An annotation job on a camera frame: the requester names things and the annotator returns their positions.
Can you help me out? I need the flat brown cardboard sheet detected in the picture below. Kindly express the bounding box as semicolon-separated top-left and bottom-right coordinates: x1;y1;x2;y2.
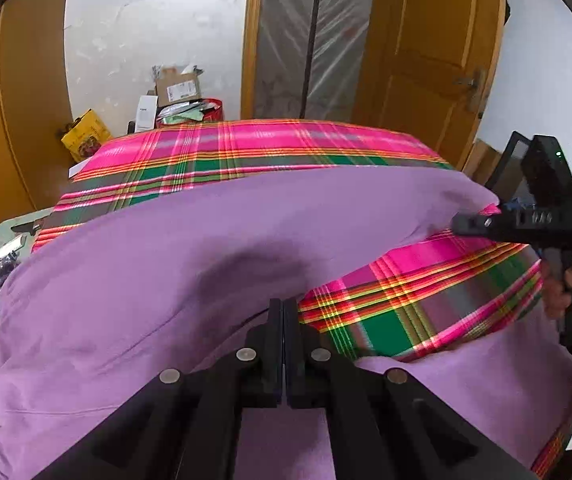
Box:
466;140;501;183

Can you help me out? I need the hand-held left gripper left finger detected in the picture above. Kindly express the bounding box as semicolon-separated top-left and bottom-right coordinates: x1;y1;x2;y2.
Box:
31;298;285;480

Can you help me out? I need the translucent plastic door curtain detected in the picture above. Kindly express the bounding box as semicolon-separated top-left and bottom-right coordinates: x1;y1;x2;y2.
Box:
253;0;379;123

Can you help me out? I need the metal door handle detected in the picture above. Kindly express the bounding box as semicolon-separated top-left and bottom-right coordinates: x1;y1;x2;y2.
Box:
454;67;487;113

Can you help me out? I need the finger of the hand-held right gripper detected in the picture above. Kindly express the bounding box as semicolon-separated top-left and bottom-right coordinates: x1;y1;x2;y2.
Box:
452;208;517;243

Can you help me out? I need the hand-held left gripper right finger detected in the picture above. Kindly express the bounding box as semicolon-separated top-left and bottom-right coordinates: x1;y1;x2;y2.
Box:
284;298;541;480

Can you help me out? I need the pink plaid bed sheet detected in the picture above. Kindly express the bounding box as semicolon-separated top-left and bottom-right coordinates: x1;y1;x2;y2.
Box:
31;119;572;478

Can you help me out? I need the black mesh office chair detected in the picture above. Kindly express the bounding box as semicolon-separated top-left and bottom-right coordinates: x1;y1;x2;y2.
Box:
486;131;534;206

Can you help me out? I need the wooden door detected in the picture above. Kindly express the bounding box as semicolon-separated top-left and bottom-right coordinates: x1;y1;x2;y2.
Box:
353;0;509;171

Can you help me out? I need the yellow bag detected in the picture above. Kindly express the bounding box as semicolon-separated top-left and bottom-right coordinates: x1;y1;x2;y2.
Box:
61;109;113;163

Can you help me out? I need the wooden wardrobe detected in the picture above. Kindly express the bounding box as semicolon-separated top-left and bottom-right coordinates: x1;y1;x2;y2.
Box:
0;0;74;256

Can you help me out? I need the purple fleece garment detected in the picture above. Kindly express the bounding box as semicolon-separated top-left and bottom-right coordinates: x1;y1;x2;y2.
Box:
0;165;572;480

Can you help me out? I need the pale green small table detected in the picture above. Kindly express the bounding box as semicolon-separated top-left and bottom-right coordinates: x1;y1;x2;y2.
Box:
0;207;54;258

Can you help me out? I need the white box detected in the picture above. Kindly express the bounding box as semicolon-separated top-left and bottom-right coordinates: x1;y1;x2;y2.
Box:
135;95;159;133

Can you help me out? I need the wooden door frame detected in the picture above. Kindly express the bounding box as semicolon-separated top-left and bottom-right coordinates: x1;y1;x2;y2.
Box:
240;0;269;122

